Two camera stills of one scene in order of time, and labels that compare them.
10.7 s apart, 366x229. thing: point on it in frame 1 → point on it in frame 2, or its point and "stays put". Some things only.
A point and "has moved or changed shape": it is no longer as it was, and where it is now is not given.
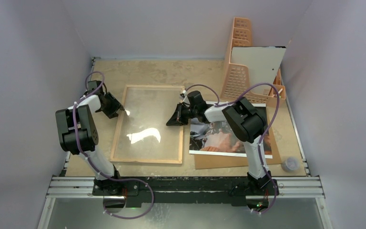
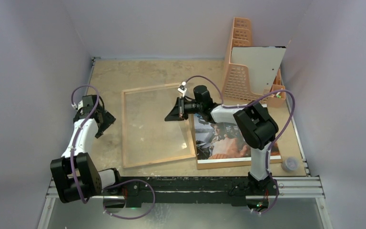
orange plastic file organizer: x=237 y=86 stays put
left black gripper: x=116 y=106 → x=108 y=120
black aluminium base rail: x=236 y=191 stays put
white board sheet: x=263 y=63 stays put
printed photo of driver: x=221 y=138 has moved or changed shape
